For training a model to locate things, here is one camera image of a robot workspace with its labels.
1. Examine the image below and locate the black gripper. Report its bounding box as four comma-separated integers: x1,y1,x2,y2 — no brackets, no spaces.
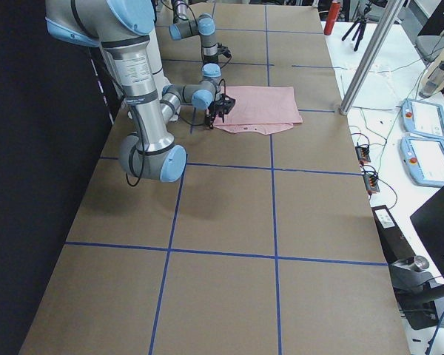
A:
205,95,225,129

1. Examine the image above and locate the pink snoopy t-shirt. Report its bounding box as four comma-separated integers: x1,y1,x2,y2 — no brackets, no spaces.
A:
213,86,303,135

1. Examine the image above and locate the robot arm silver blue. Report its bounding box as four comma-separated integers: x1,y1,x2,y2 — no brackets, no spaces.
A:
46,1,235,182
169,1,221,64

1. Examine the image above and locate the brown paper table cover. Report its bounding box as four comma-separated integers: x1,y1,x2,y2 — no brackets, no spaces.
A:
21,4,409,354

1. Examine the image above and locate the small orange circuit board far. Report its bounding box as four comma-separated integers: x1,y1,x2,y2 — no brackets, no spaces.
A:
354,144,371,166

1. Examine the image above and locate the small orange circuit board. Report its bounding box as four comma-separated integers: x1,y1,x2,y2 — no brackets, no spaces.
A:
354,144,371,166
363,171,380,196

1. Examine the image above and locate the red cylinder bottle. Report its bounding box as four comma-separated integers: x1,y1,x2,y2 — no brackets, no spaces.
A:
323,0,341,36

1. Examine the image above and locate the small orange circuit board near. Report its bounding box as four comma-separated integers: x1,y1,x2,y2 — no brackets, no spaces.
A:
363,171,380,196

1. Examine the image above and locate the black tripod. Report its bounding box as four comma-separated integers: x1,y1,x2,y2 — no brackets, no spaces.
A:
341,4,371,52

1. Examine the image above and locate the far teach pendant tablet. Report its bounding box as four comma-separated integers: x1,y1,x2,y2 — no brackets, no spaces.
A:
401,98,444,141

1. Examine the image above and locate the teach pendant tablet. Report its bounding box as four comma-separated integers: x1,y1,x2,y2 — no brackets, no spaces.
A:
400,136,444,188
401,98,444,141

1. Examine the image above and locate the near teach pendant tablet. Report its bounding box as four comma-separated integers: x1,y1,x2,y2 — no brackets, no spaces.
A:
400,136,444,188

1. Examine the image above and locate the black power adapter box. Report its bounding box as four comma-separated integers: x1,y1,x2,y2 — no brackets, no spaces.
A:
371,205,415,264

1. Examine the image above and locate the black monitor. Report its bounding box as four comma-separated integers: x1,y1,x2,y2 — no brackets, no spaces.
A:
410,186,444,276

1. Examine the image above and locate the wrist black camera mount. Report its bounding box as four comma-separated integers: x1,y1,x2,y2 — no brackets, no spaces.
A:
218,43,232,59
218,93,236,115

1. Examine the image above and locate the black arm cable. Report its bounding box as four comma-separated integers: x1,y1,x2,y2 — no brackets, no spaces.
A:
124,83,227,187

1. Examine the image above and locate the aluminium frame post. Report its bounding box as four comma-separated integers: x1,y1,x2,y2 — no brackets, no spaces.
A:
339,0,404,115

